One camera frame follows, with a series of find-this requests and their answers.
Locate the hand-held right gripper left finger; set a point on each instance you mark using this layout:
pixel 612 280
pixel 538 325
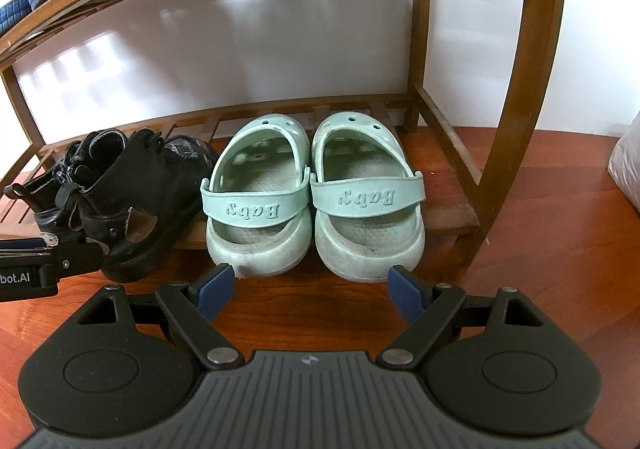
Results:
pixel 216 291

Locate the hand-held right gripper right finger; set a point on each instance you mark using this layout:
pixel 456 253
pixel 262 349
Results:
pixel 405 294

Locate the mint green clog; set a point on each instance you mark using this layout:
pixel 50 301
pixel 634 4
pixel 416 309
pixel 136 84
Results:
pixel 370 239
pixel 260 229

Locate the small black sandal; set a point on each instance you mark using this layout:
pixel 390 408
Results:
pixel 135 189

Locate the brown wooden shoe rack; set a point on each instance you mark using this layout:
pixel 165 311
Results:
pixel 520 79

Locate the white purple-printed plastic bag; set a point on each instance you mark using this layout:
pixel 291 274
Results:
pixel 627 164

